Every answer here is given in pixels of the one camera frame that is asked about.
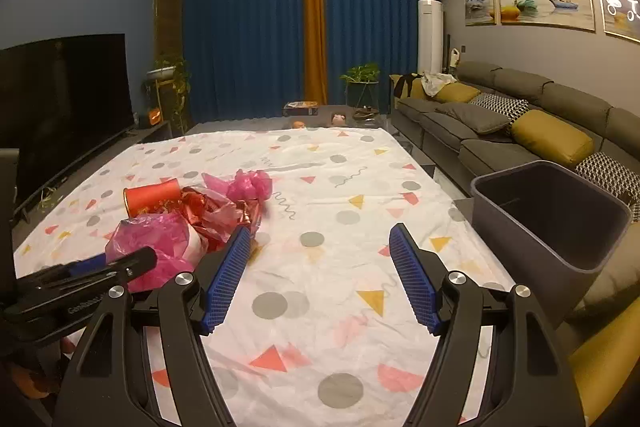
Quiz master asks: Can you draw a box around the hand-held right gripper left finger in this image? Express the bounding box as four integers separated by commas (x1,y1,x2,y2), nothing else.
52,226,252,427

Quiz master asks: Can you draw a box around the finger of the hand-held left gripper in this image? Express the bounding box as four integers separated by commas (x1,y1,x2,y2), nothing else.
65,246,158,304
17,256,109,294

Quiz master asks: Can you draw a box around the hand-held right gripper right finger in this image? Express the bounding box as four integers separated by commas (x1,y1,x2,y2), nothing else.
389,222,587,427

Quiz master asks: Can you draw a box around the large pink plastic bag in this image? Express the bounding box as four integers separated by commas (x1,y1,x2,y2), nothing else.
104,212,202,294

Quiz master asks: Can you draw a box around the red snack packet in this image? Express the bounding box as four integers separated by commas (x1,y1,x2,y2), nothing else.
179,186,262,254

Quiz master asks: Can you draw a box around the grey trash bin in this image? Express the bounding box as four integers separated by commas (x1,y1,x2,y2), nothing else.
470,160,634,276

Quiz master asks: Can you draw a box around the red paper cup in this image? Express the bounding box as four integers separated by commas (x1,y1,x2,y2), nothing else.
123,179,180,218

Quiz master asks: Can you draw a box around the small pink plastic bag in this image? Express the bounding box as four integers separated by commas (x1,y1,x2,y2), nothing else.
202,169,274,208

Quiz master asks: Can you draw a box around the white printed tablecloth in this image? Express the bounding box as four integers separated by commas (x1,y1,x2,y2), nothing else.
12,127,512,427

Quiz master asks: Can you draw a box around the orange lantern ornament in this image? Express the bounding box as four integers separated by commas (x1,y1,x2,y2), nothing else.
138,106,164,128

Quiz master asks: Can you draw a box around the dark coffee table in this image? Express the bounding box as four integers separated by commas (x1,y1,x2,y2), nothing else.
189,104,397,138

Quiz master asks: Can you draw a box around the black television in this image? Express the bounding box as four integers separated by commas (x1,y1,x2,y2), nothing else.
0,33,136,208

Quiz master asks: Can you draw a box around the flat printed box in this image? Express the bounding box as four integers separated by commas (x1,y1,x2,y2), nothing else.
282,100,320,117

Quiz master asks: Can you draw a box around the small yellow cushion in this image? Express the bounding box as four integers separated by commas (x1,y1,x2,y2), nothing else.
432,84,482,104

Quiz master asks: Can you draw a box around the black white patterned cushion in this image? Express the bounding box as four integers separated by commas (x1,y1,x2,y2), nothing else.
574,151,640,208
469,92,530,123

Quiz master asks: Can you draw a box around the large yellow cushion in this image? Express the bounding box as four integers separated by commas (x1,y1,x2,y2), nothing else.
510,109,595,168

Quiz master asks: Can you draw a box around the trailing plant in white bowl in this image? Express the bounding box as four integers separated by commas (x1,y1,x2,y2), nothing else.
146,54,192,134

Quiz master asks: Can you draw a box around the white cloth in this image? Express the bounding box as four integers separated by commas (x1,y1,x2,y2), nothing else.
421,71,459,97

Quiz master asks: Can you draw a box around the grey seat cushion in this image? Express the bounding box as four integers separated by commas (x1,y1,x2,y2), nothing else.
564,251,640,324

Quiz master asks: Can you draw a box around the potted green plant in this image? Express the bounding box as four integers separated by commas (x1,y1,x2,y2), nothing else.
339,63,382,114

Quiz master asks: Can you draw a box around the yellow seat cushion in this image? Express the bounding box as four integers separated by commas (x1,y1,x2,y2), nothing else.
569,301,640,427

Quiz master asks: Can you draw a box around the grey sofa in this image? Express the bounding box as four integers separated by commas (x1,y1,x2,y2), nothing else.
390,60,640,427

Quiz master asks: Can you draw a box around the blue curtain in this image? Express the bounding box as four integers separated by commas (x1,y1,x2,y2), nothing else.
182,0,307,124
322,0,442,114

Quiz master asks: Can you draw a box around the white floor air conditioner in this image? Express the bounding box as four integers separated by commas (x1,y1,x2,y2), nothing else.
417,0,445,74

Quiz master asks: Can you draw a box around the orange curtain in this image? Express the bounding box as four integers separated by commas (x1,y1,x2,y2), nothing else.
301,0,329,106

